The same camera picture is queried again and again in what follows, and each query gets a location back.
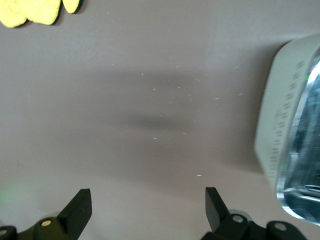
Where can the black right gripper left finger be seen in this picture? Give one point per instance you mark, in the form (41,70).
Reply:
(72,217)

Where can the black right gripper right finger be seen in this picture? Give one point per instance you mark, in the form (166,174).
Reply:
(220,220)

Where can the chrome two-slot toaster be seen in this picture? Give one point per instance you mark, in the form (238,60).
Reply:
(275,112)

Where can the yellow quilted oven mitt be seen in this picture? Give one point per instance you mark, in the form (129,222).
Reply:
(45,12)
(12,15)

